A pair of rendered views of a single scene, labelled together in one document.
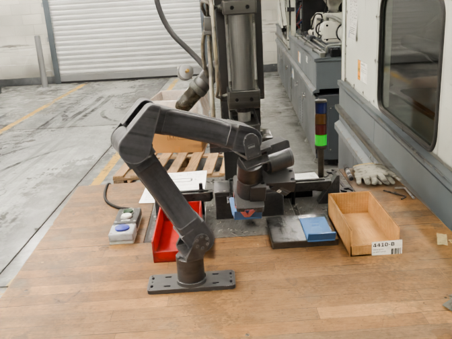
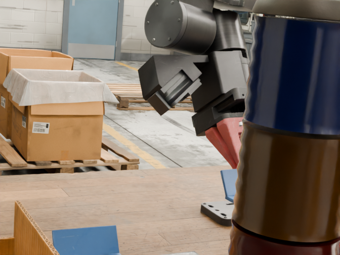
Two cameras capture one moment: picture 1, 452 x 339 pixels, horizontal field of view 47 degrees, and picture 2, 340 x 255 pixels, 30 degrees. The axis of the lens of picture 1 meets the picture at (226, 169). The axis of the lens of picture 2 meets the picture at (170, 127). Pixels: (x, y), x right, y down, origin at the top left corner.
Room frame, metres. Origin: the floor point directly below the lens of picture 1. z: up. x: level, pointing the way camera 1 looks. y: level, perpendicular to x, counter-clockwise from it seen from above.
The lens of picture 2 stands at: (1.77, -0.44, 1.19)
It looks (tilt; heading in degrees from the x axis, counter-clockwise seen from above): 11 degrees down; 153
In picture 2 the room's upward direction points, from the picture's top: 5 degrees clockwise
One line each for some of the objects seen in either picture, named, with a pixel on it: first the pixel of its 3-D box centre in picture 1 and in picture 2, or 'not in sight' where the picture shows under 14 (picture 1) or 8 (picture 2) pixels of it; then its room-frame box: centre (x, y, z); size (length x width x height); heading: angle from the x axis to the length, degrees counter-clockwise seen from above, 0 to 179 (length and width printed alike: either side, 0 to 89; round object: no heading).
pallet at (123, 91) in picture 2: not in sight; (153, 95); (-4.84, 2.64, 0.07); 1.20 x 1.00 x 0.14; 89
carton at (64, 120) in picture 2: not in sight; (57, 113); (-2.21, 0.74, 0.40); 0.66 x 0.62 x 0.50; 178
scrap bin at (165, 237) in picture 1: (179, 229); not in sight; (1.28, 0.14, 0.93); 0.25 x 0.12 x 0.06; 0
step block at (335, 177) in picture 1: (327, 187); not in sight; (1.48, -0.31, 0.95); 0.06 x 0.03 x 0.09; 90
